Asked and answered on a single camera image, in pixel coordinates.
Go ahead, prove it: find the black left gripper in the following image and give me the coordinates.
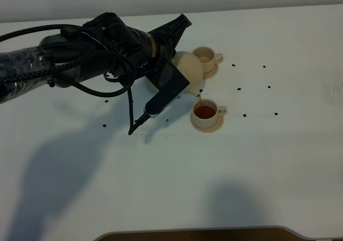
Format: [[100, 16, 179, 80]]
[[101, 12, 192, 75]]

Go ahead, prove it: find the beige teapot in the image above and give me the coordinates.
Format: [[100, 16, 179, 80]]
[[171, 51, 204, 97]]

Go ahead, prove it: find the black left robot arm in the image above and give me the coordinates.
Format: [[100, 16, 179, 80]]
[[1, 12, 191, 103]]

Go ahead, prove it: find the beige teapot saucer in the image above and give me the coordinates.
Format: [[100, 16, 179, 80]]
[[145, 76, 160, 93]]

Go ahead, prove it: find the beige far teacup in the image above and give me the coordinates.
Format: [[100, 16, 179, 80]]
[[192, 46, 223, 73]]

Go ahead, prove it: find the beige teacup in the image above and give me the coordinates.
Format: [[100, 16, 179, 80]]
[[191, 99, 227, 120], [192, 46, 223, 73]]

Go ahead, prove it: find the beige far cup saucer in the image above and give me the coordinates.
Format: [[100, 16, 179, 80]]
[[202, 62, 218, 79]]

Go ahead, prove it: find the beige cup saucer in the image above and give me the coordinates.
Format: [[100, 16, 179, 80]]
[[202, 62, 218, 79], [190, 114, 224, 133]]

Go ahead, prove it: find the beige near teacup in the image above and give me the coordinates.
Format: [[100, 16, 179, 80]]
[[191, 99, 227, 120]]

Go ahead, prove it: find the beige near cup saucer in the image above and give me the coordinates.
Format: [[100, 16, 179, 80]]
[[190, 114, 224, 133]]

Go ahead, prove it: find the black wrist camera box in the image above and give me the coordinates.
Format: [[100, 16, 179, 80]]
[[144, 57, 190, 117]]

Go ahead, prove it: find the black braided cable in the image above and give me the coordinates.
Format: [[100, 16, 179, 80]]
[[0, 24, 151, 136]]

